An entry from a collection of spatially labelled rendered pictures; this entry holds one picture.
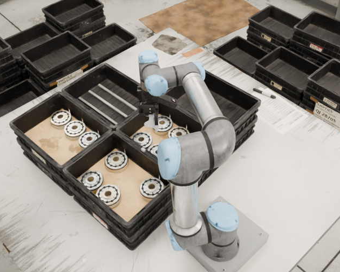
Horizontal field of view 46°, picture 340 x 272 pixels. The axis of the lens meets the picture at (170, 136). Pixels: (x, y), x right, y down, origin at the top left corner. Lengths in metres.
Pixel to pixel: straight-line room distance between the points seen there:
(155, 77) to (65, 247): 0.83
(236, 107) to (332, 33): 1.45
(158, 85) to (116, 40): 1.92
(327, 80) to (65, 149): 1.79
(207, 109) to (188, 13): 3.09
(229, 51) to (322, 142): 1.44
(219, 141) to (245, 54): 2.24
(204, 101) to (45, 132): 0.97
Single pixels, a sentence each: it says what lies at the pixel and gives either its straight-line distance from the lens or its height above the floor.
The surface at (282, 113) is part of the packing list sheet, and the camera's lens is 2.26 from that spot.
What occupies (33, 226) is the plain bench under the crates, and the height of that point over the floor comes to 0.70.
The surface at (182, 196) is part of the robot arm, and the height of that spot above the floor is 1.21.
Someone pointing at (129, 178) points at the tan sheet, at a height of 0.83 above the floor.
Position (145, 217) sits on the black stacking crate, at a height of 0.85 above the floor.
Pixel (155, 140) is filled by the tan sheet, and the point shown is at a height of 0.83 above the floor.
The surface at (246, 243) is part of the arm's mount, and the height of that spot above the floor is 0.77.
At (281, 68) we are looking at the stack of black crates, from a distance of 3.08.
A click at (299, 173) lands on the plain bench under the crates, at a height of 0.70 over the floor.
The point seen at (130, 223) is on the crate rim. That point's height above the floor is 0.93.
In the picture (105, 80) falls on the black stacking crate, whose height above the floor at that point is 0.83.
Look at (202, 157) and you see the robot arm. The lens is 1.12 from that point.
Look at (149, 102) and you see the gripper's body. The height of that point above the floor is 1.14.
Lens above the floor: 2.26
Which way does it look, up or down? 49 degrees down
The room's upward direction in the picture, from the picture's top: 1 degrees counter-clockwise
